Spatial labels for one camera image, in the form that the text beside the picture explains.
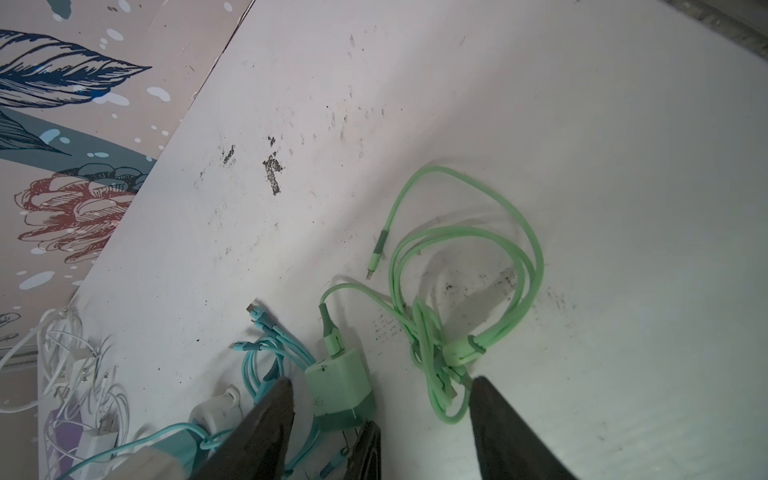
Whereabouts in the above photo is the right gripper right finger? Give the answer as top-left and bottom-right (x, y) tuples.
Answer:
(469, 377), (576, 480)

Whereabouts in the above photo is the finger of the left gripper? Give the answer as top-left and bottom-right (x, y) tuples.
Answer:
(343, 420), (382, 480)

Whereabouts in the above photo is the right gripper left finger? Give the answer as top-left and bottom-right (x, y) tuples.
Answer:
(191, 377), (295, 480)

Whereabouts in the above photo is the teal charger with cable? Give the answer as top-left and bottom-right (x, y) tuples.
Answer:
(58, 422), (234, 479)

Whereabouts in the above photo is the white blue power strip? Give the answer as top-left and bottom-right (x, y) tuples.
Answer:
(105, 387), (243, 479)

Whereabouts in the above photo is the teal multi-head charging cable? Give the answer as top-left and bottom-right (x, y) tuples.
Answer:
(230, 302), (325, 480)

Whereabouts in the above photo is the light green charger with cable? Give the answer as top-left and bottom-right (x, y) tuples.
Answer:
(318, 165), (545, 425)

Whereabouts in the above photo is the purple power strip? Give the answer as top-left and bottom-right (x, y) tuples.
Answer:
(43, 408), (84, 479)

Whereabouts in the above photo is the white charger cable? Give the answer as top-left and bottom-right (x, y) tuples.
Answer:
(0, 307), (85, 415)

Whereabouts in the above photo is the white charger adapter with cable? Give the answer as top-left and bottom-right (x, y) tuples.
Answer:
(35, 353), (132, 480)

